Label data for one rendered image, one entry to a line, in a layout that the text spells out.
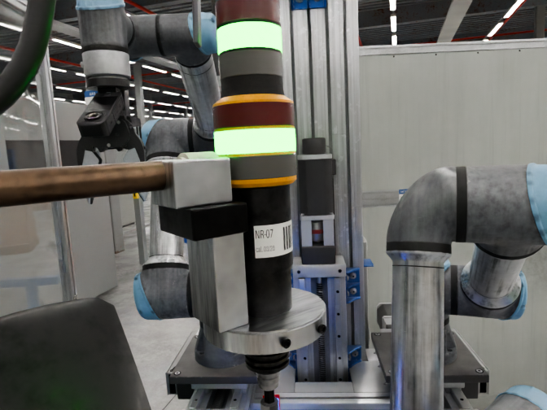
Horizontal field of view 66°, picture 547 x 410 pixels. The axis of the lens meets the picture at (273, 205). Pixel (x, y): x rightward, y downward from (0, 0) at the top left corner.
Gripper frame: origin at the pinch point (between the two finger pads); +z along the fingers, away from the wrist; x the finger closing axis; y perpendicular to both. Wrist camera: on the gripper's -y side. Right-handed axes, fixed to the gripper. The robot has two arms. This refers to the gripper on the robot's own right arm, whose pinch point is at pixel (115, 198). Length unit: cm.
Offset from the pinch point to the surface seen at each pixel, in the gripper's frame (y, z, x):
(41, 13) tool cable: -57, -13, -17
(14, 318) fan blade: -45.1, 3.6, -7.6
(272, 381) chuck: -51, 6, -25
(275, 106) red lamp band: -52, -9, -26
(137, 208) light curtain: 514, 67, 147
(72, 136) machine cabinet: 364, -29, 161
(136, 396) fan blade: -45.7, 9.7, -15.6
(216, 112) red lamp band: -52, -9, -23
